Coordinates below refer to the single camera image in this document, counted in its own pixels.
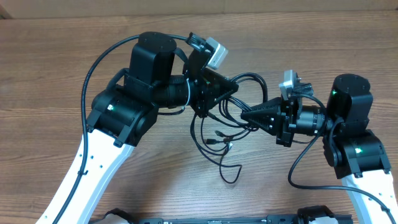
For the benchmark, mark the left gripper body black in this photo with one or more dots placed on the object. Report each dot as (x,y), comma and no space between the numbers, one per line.
(201,94)

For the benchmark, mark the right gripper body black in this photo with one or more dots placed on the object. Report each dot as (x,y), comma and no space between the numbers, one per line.
(285,121)

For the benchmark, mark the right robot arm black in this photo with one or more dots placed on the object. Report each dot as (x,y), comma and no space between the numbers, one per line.
(356,154)

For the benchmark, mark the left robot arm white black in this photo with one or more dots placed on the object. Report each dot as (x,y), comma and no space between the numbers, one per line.
(159,75)

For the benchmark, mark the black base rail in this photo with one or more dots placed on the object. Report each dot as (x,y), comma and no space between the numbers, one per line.
(269,219)

